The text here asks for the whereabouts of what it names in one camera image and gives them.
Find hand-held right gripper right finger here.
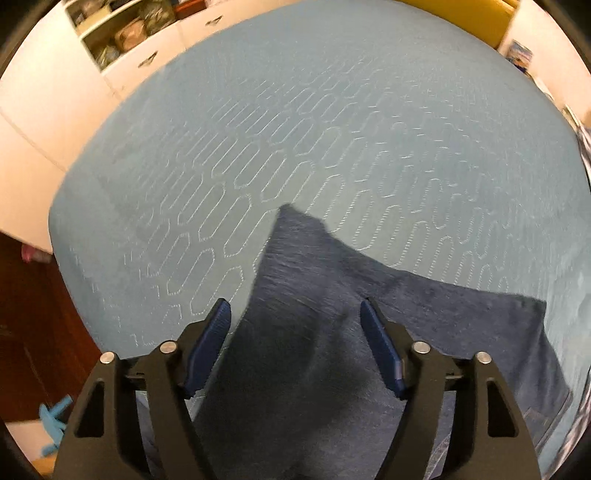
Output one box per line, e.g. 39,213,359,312
360,298,541,480

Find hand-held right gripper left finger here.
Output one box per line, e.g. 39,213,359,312
53,298,232,480

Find dark blue pants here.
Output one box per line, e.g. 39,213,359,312
139,203,573,480

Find light blue slipper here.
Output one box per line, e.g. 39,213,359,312
39,394,75,456

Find small pink object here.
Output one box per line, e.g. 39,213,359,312
21,244,54,265

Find light blue quilted bedspread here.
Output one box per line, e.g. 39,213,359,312
48,0,591,480

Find white wardrobe with shelves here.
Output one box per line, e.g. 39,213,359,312
0,0,262,256

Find blue patterned storage bag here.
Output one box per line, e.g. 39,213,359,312
95,44,123,70

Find tan teal storage bag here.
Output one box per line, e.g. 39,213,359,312
113,21,148,49

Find blue white printed box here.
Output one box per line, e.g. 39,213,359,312
505,39,534,70

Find dark patterned storage bag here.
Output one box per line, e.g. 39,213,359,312
143,2,177,33

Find yellow upholstered chair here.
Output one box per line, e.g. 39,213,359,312
406,0,520,49

